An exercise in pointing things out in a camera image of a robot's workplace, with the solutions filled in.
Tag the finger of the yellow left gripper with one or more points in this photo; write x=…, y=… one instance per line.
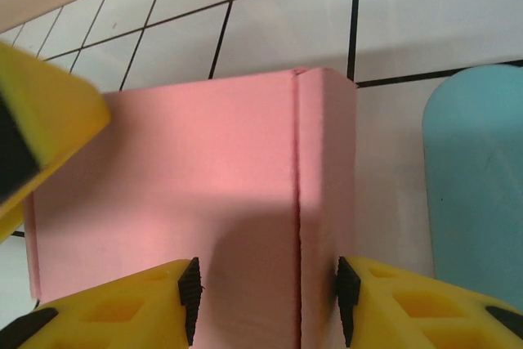
x=57, y=120

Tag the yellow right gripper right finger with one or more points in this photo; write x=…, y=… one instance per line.
x=429, y=312

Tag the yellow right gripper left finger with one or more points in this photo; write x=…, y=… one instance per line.
x=122, y=312

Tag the pink paper box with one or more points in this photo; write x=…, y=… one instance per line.
x=184, y=169

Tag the light blue plastic trowel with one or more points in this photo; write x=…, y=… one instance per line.
x=478, y=177

